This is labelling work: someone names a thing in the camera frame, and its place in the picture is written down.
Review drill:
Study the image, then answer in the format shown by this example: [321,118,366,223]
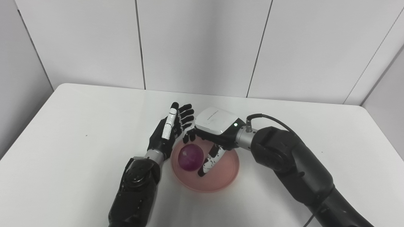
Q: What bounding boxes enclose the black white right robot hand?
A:
[182,107,246,178]

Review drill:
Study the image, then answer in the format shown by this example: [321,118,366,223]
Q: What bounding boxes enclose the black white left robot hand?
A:
[147,102,195,158]

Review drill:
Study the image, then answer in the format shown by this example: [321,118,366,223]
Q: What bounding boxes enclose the purple red onion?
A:
[178,144,204,172]

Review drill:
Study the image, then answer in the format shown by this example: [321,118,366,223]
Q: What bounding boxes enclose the pink round plastic plate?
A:
[170,138,240,193]

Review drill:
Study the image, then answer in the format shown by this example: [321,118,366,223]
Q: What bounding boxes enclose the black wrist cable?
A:
[246,113,297,134]

